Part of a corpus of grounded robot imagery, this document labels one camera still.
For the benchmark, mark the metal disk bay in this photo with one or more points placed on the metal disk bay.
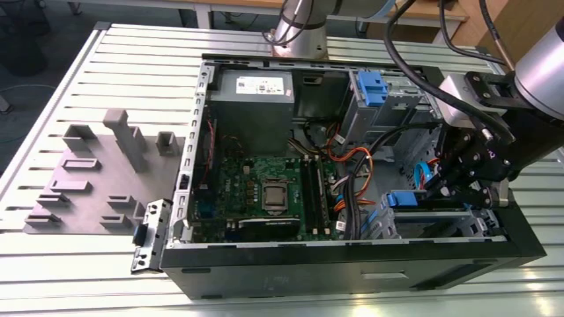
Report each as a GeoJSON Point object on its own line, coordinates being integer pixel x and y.
{"type": "Point", "coordinates": [433, 215]}

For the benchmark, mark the black office chair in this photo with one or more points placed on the black office chair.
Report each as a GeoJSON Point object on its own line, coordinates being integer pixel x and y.
{"type": "Point", "coordinates": [24, 56]}

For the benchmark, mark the green motherboard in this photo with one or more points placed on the green motherboard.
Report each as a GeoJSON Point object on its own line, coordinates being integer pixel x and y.
{"type": "Point", "coordinates": [237, 171]}

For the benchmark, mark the wooden cabinet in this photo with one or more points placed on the wooden cabinet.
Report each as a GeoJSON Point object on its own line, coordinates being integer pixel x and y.
{"type": "Point", "coordinates": [528, 13]}

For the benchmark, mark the metal drive cage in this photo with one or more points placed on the metal drive cage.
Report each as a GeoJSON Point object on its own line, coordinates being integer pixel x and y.
{"type": "Point", "coordinates": [365, 119]}

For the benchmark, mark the metal expansion slot bracket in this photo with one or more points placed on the metal expansion slot bracket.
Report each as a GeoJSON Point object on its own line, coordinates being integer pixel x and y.
{"type": "Point", "coordinates": [153, 231]}

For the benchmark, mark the black RAM stick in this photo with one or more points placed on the black RAM stick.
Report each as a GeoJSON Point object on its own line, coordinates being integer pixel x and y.
{"type": "Point", "coordinates": [310, 198]}
{"type": "Point", "coordinates": [322, 198]}

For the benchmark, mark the CPU socket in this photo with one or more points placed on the CPU socket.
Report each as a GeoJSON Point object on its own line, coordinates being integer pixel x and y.
{"type": "Point", "coordinates": [276, 208]}

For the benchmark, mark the grey power supply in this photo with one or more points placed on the grey power supply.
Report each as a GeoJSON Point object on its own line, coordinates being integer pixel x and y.
{"type": "Point", "coordinates": [250, 125]}

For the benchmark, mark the black graphics card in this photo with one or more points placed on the black graphics card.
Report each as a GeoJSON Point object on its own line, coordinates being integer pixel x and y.
{"type": "Point", "coordinates": [268, 228]}

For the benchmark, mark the hard disk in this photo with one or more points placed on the hard disk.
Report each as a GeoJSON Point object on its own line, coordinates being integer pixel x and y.
{"type": "Point", "coordinates": [401, 198]}

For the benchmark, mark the grey parts rack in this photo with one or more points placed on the grey parts rack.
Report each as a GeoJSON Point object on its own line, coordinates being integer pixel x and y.
{"type": "Point", "coordinates": [109, 185]}

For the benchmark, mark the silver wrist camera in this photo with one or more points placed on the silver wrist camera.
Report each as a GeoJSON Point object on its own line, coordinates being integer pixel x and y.
{"type": "Point", "coordinates": [457, 95]}

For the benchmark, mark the black PC case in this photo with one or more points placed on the black PC case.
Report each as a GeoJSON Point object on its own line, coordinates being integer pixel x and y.
{"type": "Point", "coordinates": [352, 267]}

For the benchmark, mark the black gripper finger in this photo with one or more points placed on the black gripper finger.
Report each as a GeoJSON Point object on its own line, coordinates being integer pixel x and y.
{"type": "Point", "coordinates": [484, 195]}
{"type": "Point", "coordinates": [460, 155]}

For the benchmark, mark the silver CPU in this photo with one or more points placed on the silver CPU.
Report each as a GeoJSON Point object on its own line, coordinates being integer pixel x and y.
{"type": "Point", "coordinates": [274, 195]}

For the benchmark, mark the blue drive latch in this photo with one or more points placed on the blue drive latch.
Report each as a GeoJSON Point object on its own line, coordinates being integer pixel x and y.
{"type": "Point", "coordinates": [372, 89]}

